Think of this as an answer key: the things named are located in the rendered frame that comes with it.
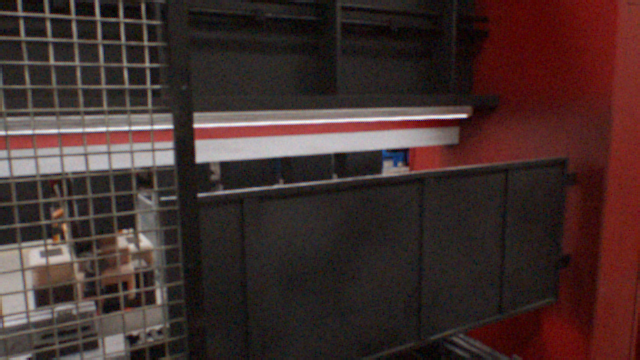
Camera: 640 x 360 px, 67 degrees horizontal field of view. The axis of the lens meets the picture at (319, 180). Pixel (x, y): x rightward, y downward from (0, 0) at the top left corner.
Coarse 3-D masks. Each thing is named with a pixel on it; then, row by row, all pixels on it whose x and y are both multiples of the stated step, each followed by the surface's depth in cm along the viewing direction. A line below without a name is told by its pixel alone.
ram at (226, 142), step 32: (224, 128) 137; (256, 128) 142; (288, 128) 147; (320, 128) 152; (352, 128) 158; (384, 128) 164; (416, 128) 171; (448, 128) 179; (32, 160) 116; (64, 160) 119; (96, 160) 122; (128, 160) 126; (160, 160) 130; (224, 160) 139
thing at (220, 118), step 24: (0, 120) 94; (24, 120) 96; (48, 120) 99; (72, 120) 101; (96, 120) 103; (120, 120) 105; (144, 120) 107; (168, 120) 110; (216, 120) 115; (240, 120) 118; (264, 120) 121; (288, 120) 124; (312, 120) 128; (336, 120) 131
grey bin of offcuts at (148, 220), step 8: (144, 200) 402; (144, 208) 411; (152, 208) 381; (144, 216) 414; (152, 216) 389; (144, 224) 417; (152, 224) 391; (152, 232) 394; (160, 232) 386; (152, 240) 396; (152, 264) 405; (160, 280) 403
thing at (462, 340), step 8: (456, 336) 136; (464, 336) 134; (432, 344) 140; (440, 344) 135; (448, 344) 133; (456, 344) 132; (464, 344) 129; (472, 344) 131; (480, 344) 130; (416, 352) 146; (424, 352) 143; (432, 352) 140; (440, 352) 137; (448, 352) 134; (456, 352) 130; (464, 352) 129; (472, 352) 126; (480, 352) 124; (488, 352) 126; (496, 352) 125
